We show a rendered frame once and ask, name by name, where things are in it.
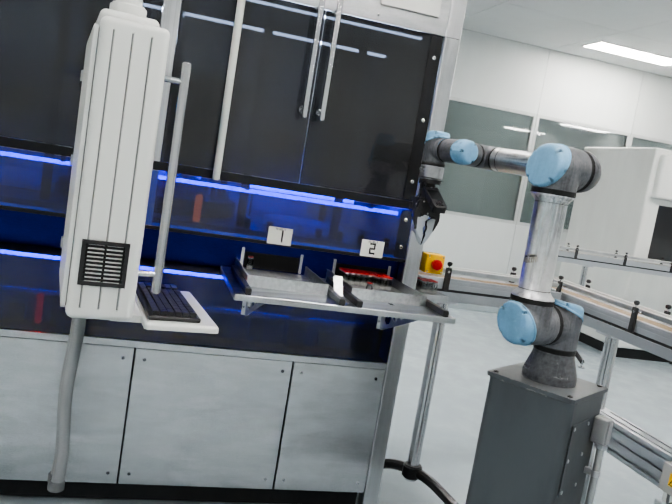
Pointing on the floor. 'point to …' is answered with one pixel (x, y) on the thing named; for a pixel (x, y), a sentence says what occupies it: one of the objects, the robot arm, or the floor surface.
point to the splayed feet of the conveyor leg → (419, 478)
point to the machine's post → (408, 272)
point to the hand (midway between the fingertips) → (421, 241)
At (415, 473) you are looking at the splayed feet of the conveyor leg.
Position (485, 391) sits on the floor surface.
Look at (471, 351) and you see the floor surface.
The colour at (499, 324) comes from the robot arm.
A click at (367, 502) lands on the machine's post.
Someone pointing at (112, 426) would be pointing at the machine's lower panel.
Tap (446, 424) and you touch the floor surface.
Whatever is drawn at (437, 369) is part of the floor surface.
